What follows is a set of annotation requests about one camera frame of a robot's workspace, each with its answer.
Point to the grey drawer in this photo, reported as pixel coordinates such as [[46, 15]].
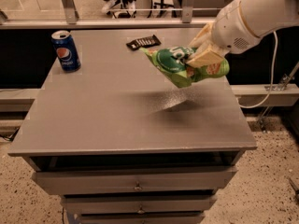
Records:
[[138, 204], [130, 181], [178, 218]]

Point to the middle grey drawer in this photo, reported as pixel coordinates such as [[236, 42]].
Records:
[[138, 204]]

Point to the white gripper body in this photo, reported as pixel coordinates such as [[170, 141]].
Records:
[[231, 31]]

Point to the metal railing frame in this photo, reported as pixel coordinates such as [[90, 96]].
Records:
[[63, 14]]

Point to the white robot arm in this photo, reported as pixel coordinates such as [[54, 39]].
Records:
[[264, 17]]

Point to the grey drawer cabinet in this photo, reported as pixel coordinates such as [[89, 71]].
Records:
[[118, 112]]

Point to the person's white shoes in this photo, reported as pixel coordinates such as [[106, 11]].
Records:
[[112, 4]]

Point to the green rice chip bag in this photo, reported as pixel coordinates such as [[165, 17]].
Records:
[[172, 63]]

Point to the top grey drawer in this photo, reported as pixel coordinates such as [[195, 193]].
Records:
[[130, 181]]

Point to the blue pepsi can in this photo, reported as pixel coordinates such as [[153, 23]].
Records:
[[66, 50]]

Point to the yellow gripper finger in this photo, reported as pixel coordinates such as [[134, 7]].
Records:
[[203, 39], [206, 55]]

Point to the bottom grey drawer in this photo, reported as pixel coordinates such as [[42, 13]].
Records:
[[178, 218]]

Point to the black snack bar wrapper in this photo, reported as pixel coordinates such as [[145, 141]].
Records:
[[144, 42]]

